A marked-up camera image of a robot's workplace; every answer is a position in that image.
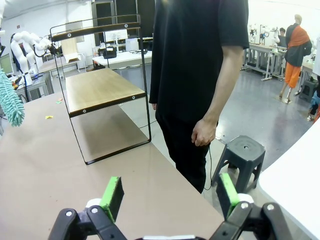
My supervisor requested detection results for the light wooden stand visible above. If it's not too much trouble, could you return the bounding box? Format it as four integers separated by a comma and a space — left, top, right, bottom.
61, 37, 85, 65

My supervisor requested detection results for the person in black clothes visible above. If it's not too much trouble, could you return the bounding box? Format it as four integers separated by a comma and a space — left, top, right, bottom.
149, 0, 250, 195

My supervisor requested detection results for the white box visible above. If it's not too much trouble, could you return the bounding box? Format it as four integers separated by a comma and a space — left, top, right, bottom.
125, 37, 139, 52

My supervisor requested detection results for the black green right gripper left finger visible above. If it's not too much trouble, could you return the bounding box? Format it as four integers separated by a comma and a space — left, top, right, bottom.
47, 176, 127, 240

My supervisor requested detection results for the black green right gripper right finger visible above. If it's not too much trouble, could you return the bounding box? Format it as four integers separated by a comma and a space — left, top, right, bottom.
209, 172, 293, 240

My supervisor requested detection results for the two-tier wooden shelf black frame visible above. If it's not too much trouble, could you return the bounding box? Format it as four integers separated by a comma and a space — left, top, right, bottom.
49, 14, 153, 165

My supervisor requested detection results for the workbench with white robots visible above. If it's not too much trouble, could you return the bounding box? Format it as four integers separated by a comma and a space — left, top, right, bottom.
243, 22, 287, 81

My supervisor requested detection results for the black box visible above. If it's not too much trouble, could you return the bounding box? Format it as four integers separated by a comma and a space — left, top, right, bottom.
103, 47, 118, 60

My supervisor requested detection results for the crouching person in blue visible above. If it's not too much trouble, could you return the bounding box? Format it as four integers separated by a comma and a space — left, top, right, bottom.
306, 89, 320, 122

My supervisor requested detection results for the white desk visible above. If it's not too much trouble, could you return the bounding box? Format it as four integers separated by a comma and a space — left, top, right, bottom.
258, 119, 320, 240

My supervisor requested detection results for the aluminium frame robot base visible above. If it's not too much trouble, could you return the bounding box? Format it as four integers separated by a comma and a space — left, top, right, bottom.
24, 72, 55, 102

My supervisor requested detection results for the grey plastic stool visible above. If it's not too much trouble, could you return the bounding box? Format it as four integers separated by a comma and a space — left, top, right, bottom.
211, 134, 266, 193

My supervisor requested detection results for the background person dark hair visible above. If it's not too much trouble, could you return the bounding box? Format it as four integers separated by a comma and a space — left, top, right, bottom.
276, 27, 288, 48

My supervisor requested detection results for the white background table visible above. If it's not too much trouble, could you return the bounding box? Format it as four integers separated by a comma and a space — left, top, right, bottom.
91, 49, 153, 71

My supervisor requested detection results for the person's left forearm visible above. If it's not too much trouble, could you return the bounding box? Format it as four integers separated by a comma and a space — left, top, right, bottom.
199, 44, 245, 126

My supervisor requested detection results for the person's left hand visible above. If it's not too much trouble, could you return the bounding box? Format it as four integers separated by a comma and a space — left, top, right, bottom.
191, 117, 218, 147

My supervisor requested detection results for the dark step stool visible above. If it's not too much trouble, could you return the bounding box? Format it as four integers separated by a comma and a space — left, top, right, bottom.
298, 77, 320, 102

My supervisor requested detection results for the thin black floor cable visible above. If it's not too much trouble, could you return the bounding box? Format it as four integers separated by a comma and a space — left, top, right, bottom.
203, 144, 214, 191

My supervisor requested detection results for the teal microfibre duster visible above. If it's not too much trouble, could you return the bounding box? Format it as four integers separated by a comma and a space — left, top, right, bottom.
0, 68, 26, 128

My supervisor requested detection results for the mannequin in orange clothes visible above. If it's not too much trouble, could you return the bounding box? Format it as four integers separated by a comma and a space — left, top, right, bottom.
279, 14, 313, 103

